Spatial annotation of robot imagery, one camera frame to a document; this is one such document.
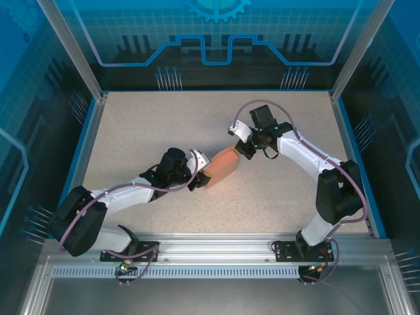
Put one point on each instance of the orange paper box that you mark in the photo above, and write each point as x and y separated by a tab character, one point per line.
223	165

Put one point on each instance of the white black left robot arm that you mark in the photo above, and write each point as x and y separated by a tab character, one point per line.
131	197

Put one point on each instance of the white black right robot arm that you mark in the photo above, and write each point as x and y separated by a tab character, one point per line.
302	147

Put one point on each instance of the small LED connector board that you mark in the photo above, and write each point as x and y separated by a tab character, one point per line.
124	267
317	269

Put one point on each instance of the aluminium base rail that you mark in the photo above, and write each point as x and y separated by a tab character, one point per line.
213	246

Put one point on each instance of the aluminium side rail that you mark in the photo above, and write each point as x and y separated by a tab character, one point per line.
342	115
96	115

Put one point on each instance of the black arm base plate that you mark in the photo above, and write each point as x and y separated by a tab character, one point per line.
285	254
144	257

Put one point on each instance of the aluminium frame post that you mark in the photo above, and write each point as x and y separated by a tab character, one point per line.
351	55
80	55

